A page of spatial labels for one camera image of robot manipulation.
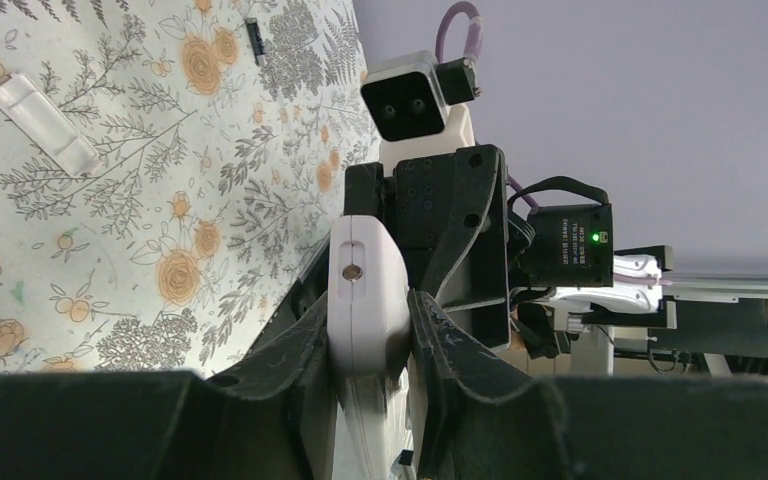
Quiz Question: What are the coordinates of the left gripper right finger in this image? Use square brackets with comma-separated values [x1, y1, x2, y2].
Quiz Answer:
[407, 290, 768, 479]

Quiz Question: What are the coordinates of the white battery cover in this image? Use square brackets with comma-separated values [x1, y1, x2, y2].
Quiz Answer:
[0, 74, 102, 178]

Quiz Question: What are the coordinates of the white AC remote control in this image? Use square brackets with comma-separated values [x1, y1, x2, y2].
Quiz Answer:
[326, 215, 411, 479]

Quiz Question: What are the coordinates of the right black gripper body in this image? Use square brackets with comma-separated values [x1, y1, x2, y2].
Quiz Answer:
[344, 145, 510, 351]

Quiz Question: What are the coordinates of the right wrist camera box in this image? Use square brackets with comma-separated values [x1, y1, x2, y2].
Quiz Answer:
[360, 51, 478, 142]

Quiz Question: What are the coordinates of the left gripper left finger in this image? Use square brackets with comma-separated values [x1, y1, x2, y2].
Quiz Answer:
[0, 298, 335, 479]

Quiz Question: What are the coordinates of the floral patterned table mat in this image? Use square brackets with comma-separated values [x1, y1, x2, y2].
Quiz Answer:
[0, 1, 378, 376]

